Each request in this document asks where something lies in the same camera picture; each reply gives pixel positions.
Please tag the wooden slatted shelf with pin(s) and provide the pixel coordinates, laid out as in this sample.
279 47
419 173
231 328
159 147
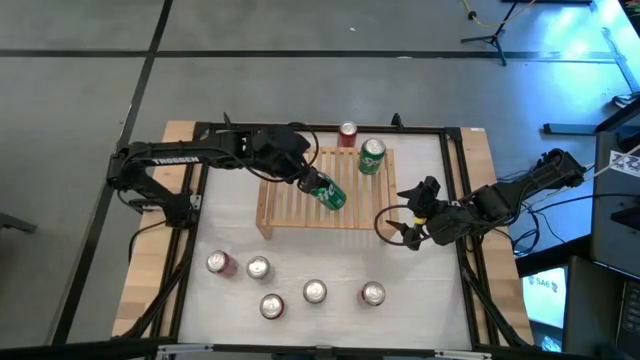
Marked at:
285 205

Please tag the green Sprite can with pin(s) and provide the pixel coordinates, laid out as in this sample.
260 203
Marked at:
371 160
332 197

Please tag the red can black script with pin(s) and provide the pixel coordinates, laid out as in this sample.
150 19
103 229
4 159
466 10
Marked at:
271 306

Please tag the dark grey floor bracket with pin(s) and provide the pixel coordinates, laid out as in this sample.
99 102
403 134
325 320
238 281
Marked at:
17 223

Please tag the black computer tower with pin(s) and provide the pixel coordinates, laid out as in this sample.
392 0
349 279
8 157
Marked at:
595 310

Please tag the black equipment cabinet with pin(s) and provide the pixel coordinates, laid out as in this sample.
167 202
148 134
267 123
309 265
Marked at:
615 225

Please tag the black floor stand base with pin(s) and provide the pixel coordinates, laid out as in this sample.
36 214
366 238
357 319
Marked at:
570 129

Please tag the grey metal stand leg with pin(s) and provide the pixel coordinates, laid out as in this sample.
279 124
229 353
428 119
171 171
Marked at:
617 57

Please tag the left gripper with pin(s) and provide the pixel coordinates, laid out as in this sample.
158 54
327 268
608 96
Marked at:
280 150

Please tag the red Star Wars cola can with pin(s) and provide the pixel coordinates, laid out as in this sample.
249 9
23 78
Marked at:
373 293

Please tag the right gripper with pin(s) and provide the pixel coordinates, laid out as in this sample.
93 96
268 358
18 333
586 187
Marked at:
447 222

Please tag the white patterned marker sheet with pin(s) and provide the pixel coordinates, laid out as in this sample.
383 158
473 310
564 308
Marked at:
625 164

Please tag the computer monitor screen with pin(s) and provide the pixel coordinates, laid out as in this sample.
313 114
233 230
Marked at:
545 300

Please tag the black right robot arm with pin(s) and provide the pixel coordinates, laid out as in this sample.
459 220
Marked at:
525 185

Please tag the black table frame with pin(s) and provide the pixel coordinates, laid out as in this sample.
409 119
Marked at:
425 129

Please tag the silver Diet Coke can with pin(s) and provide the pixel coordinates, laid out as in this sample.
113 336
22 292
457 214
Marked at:
258 267
315 291

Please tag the black tripod stand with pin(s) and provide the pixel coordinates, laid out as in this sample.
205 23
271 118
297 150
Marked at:
495 37

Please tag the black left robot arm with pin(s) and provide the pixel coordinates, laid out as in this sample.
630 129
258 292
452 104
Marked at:
170 161

